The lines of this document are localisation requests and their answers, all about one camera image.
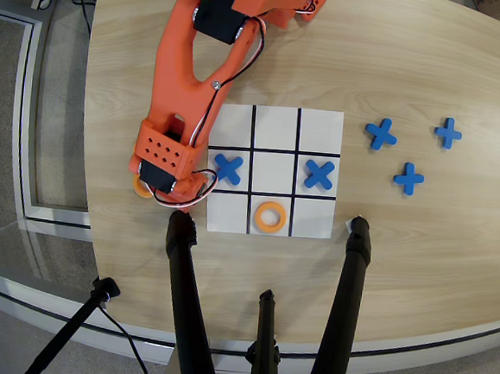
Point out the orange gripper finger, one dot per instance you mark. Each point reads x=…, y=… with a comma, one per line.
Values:
x=184, y=211

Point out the thin black tripod leg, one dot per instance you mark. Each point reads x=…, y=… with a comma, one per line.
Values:
x=265, y=348

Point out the small white tag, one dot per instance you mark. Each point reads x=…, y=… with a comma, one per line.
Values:
x=347, y=225

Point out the slim black stand pole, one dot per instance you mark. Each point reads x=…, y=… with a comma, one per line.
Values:
x=70, y=329

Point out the blue foam cross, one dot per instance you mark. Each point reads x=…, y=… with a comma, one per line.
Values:
x=230, y=170
x=448, y=133
x=380, y=134
x=408, y=178
x=319, y=175

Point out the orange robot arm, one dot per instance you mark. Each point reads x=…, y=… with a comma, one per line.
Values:
x=176, y=81

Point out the white glass partition frame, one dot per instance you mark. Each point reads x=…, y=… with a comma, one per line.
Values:
x=26, y=135

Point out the white tic-tac-toe grid sheet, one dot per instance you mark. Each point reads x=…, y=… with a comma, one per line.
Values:
x=276, y=128

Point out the thick black tripod leg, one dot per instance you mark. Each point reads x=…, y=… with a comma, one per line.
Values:
x=344, y=307
x=184, y=303

